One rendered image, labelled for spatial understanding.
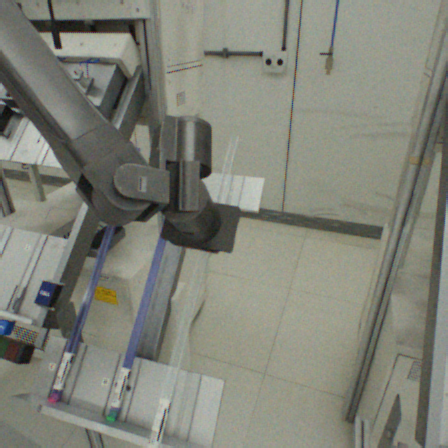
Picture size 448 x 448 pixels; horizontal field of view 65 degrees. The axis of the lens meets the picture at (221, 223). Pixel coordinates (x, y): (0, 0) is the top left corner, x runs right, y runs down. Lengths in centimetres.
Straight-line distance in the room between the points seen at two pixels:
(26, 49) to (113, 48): 65
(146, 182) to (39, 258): 62
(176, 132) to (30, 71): 15
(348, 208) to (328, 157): 39
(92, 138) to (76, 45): 78
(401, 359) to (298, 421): 63
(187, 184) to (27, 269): 64
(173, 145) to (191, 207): 8
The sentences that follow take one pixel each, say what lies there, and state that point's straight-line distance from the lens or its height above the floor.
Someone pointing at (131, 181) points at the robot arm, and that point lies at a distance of 36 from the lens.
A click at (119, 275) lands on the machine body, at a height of 62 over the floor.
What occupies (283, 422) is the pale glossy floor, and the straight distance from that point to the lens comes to 153.
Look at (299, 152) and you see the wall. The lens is 249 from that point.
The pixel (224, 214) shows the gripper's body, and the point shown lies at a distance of 49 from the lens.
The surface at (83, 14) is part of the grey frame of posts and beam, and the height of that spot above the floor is 132.
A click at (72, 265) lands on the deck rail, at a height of 80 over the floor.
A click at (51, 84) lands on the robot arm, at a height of 124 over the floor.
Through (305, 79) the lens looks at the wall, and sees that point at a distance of 240.
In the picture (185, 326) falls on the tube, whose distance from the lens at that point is 53.
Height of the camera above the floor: 129
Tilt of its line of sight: 29 degrees down
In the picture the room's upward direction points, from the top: straight up
